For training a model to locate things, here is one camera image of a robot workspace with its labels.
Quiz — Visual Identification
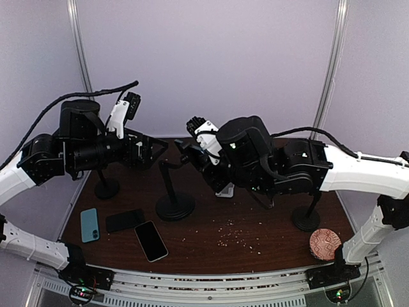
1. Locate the black phone stand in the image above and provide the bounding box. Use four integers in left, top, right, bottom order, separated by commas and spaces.
94, 169, 120, 200
155, 139, 196, 221

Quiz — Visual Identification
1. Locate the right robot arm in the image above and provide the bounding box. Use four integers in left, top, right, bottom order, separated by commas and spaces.
192, 116, 408, 283

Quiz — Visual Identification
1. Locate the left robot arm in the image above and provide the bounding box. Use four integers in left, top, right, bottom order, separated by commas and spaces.
1, 81, 168, 204

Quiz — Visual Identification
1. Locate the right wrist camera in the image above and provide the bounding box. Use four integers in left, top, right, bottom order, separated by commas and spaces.
186, 116, 215, 139

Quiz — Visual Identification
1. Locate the black phone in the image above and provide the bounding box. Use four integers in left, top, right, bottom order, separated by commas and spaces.
105, 209, 146, 233

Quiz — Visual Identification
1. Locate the right aluminium frame post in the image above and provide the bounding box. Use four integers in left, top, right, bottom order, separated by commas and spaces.
313, 0, 350, 129

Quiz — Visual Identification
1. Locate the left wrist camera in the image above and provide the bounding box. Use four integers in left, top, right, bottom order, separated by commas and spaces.
124, 91, 141, 120

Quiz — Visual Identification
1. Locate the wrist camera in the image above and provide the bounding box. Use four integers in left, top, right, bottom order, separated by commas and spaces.
124, 91, 141, 120
186, 116, 215, 139

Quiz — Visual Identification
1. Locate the teal phone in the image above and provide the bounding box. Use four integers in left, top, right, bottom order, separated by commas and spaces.
80, 208, 100, 243
174, 139, 208, 173

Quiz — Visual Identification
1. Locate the aluminium frame post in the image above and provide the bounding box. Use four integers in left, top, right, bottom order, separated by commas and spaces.
66, 0, 92, 93
313, 0, 350, 129

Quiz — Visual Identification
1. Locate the teal phone front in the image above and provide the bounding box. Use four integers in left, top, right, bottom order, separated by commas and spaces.
80, 208, 100, 243

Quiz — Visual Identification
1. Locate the left aluminium frame post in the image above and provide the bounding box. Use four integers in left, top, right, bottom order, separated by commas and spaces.
66, 0, 92, 93

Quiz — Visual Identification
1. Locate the white phone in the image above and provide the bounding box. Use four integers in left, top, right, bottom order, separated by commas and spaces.
134, 221, 169, 262

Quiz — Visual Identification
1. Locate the white folding phone stand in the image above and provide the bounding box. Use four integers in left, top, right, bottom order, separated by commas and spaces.
215, 183, 235, 198

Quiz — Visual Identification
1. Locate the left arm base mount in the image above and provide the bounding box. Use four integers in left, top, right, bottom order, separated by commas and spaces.
56, 265, 114, 306

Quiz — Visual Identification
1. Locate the far right black stand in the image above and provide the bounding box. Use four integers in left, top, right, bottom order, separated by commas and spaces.
291, 191, 322, 232

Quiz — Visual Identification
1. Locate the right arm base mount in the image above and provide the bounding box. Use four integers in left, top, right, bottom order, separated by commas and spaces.
305, 264, 360, 304

